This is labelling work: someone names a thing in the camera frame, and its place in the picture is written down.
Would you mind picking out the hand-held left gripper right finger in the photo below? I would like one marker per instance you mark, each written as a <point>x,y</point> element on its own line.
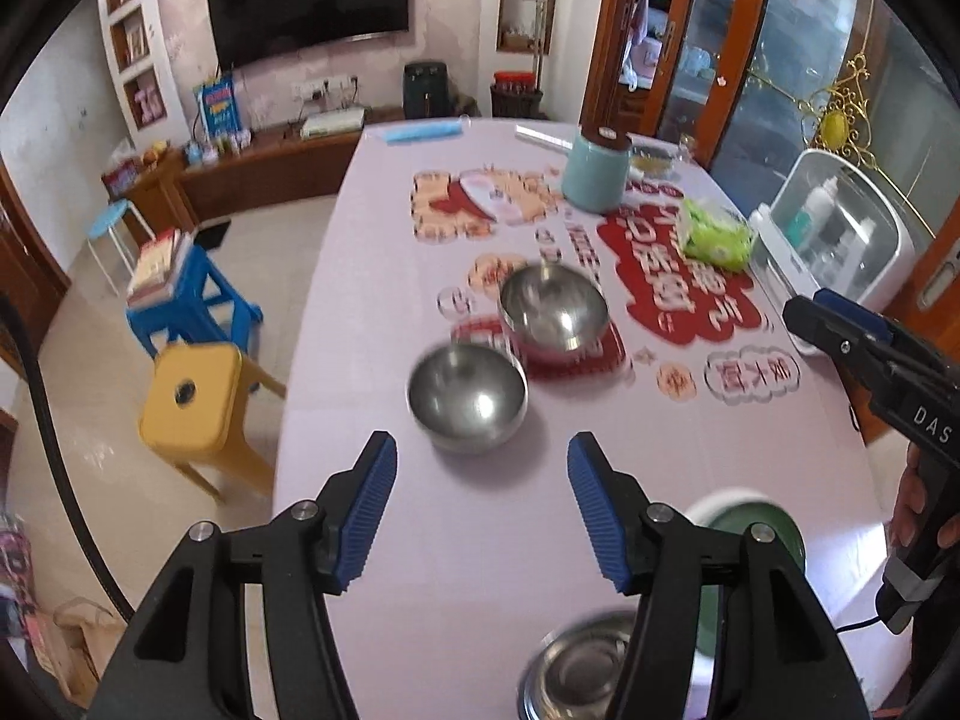
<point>592,510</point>

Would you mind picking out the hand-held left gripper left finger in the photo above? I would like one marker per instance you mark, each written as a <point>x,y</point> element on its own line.
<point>371,510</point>

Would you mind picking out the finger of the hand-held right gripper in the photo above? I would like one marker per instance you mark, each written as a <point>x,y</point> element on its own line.
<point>832,334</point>
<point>855,309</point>

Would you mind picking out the green bowl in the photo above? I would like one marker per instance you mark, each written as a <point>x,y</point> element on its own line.
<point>720,499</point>

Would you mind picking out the small steel bowl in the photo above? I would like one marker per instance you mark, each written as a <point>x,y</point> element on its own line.
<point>465,397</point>

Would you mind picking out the large steel bowl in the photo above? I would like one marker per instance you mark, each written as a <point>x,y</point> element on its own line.
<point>577,667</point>

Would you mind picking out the green plate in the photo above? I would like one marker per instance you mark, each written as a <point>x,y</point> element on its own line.
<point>789,536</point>

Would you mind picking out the red steel bowl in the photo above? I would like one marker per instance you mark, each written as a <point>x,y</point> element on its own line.
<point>555,307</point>

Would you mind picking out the person's right hand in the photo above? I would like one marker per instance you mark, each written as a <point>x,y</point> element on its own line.
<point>911,499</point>

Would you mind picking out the white sterilizer box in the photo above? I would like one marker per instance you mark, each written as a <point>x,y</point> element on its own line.
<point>904,240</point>

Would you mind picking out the white teal bottle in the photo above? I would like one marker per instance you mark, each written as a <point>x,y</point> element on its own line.
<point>810,214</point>

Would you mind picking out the green tissue packet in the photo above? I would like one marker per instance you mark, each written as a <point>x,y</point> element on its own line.
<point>712,236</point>

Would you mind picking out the gold ornate decoration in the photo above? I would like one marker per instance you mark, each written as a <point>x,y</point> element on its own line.
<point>836,120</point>

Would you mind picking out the yellow plastic stool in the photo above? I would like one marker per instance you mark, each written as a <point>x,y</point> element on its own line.
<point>195,405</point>

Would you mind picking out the pink printed tablecloth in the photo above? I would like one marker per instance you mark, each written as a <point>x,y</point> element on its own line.
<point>390,277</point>

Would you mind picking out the blue plastic stool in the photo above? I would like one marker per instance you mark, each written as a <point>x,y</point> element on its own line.
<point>202,300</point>

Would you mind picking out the teal canister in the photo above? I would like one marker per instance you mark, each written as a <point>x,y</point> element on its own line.
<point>596,176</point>

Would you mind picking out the beige paper bag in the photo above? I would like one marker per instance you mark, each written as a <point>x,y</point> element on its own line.
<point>86,645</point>

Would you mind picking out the black floor mat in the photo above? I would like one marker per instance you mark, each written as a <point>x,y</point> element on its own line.
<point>216,234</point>

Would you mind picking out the stack of books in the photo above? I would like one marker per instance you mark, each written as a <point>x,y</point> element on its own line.
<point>157,262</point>

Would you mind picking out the wooden glass door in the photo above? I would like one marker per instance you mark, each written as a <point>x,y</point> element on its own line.
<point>675,30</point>

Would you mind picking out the wooden television cabinet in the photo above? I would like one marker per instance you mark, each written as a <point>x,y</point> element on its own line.
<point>262,172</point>

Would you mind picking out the blue flat packet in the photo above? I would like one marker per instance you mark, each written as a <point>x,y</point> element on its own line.
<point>420,133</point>

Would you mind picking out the round blue stool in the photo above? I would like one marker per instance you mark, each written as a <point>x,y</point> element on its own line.
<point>112,221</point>

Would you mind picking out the white set-top box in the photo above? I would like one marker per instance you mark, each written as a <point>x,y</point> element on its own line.
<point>334,122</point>

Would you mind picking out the black basket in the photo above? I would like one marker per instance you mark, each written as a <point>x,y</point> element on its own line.
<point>516,97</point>

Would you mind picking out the red tissue box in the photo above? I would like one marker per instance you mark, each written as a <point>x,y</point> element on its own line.
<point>124,180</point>

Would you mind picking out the orange fruit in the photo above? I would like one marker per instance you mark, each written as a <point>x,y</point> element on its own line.
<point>154,154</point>

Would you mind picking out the dark air fryer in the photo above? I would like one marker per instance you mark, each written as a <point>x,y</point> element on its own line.
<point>426,90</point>

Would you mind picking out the colourful blue box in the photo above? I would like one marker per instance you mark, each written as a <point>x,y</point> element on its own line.
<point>217,105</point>

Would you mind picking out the black television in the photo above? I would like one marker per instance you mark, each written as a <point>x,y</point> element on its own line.
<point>307,7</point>

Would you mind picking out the wooden framed wall niche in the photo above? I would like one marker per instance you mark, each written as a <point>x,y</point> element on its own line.
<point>525,0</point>

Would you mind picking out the white wall niche shelves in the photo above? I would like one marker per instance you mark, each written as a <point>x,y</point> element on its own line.
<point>135,37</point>

